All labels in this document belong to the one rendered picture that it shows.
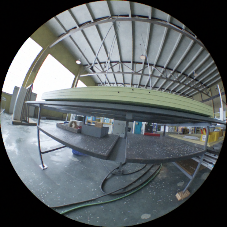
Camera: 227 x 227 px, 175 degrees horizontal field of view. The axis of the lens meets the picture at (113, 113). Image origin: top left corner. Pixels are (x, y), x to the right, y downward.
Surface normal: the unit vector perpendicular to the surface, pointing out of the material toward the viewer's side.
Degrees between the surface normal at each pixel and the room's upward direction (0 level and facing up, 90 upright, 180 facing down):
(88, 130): 90
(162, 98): 90
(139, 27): 180
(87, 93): 90
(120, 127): 90
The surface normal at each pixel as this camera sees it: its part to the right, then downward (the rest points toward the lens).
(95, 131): -0.18, -0.12
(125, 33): -0.13, 0.99
